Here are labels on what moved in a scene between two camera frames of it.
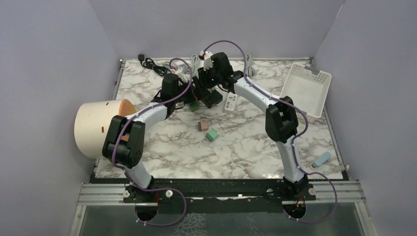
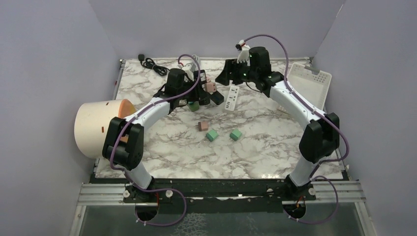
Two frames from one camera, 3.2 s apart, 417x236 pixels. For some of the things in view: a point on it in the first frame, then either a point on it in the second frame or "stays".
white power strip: x=231 y=101 stays
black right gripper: x=201 y=77 to x=231 y=67
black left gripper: x=192 y=96 stays
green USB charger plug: x=212 y=135 stays
